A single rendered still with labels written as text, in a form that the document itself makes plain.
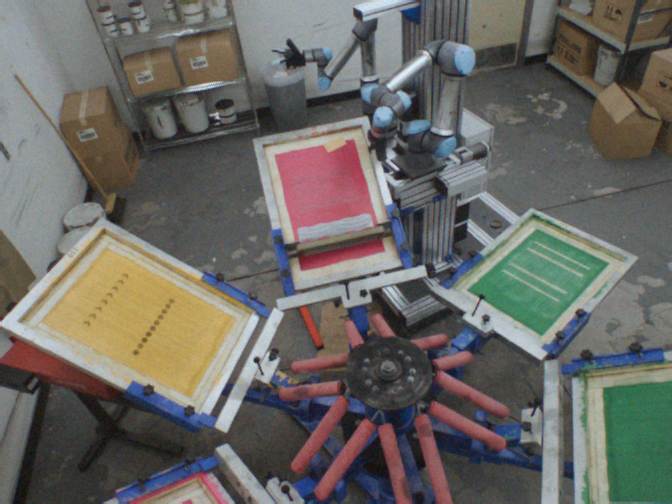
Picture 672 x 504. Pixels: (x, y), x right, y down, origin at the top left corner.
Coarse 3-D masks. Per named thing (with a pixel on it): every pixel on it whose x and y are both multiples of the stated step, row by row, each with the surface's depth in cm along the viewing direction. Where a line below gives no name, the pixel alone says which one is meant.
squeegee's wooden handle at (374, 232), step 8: (360, 232) 233; (368, 232) 233; (376, 232) 233; (320, 240) 231; (328, 240) 231; (336, 240) 231; (344, 240) 232; (352, 240) 235; (304, 248) 230; (312, 248) 231; (320, 248) 235
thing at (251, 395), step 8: (232, 384) 223; (120, 392) 223; (224, 392) 222; (248, 392) 220; (256, 392) 219; (104, 400) 222; (112, 400) 220; (120, 400) 220; (128, 400) 219; (248, 400) 221; (256, 400) 219; (264, 400) 216; (272, 400) 216; (280, 400) 215; (288, 400) 215; (136, 408) 217; (144, 408) 215; (280, 408) 217; (288, 408) 214; (296, 408) 212; (320, 416) 209; (336, 424) 210
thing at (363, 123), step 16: (304, 128) 254; (320, 128) 254; (336, 128) 254; (352, 128) 258; (368, 128) 255; (256, 144) 250; (272, 144) 253; (368, 144) 253; (384, 176) 248; (272, 192) 244; (384, 192) 246; (272, 208) 241; (384, 208) 246; (272, 224) 239; (336, 272) 234; (352, 272) 235; (368, 272) 235; (304, 288) 232
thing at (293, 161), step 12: (276, 156) 253; (288, 156) 253; (300, 156) 253; (312, 156) 254; (288, 168) 251; (300, 168) 251; (312, 168) 252; (288, 180) 249; (288, 192) 248; (288, 204) 246; (300, 216) 245; (312, 216) 245; (324, 216) 245; (324, 252) 240; (336, 252) 241; (300, 264) 238; (312, 264) 238; (324, 264) 239
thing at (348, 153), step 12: (348, 144) 256; (324, 156) 254; (336, 156) 254; (348, 156) 254; (360, 168) 253; (360, 180) 251; (360, 192) 249; (348, 204) 247; (360, 204) 248; (372, 204) 248; (336, 216) 245; (348, 216) 246; (372, 216) 246; (348, 252) 241; (360, 252) 241; (372, 252) 241
